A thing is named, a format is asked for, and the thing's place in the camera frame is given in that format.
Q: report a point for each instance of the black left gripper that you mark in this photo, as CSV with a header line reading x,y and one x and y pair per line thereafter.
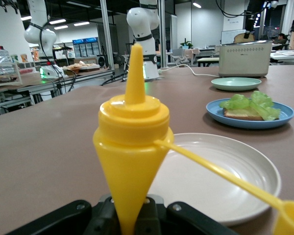
x,y
250,22

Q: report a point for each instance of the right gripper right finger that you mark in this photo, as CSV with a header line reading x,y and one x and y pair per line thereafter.
x,y
186,220

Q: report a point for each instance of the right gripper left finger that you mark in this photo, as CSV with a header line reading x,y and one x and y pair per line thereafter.
x,y
51,220

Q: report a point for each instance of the brown bread slice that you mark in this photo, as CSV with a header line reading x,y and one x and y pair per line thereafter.
x,y
240,113
238,38

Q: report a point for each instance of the green lettuce leaf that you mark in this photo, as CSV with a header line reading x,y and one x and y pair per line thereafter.
x,y
262,102

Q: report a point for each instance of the yellow squeeze bottle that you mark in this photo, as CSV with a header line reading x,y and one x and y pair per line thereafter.
x,y
129,147

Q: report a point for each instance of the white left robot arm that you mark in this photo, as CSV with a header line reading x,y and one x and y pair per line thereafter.
x,y
144,22

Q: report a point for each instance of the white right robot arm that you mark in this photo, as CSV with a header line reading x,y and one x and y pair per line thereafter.
x,y
41,36

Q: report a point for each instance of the beige round plate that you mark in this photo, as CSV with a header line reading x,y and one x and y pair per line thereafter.
x,y
210,183

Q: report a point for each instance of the pale green round plate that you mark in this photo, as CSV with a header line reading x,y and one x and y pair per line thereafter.
x,y
235,83

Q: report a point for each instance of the blue round plate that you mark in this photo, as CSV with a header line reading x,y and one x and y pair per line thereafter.
x,y
247,124

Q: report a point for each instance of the whiteboard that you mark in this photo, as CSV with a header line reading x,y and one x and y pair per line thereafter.
x,y
231,36

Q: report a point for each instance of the beige chrome toaster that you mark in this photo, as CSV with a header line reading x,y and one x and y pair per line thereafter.
x,y
245,61

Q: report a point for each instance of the seated person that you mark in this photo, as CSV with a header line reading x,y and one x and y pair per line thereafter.
x,y
281,37

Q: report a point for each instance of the potted green plant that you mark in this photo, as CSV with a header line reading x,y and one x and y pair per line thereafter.
x,y
186,44

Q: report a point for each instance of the grey office chair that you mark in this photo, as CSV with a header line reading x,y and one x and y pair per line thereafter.
x,y
178,55

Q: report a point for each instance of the glass door drinks fridge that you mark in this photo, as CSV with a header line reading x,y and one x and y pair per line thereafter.
x,y
85,47

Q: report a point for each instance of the clear plastic storage rack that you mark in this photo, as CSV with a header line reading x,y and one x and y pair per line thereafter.
x,y
2,66

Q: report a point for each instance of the aluminium frame post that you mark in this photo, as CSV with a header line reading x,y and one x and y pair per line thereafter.
x,y
107,34
163,29

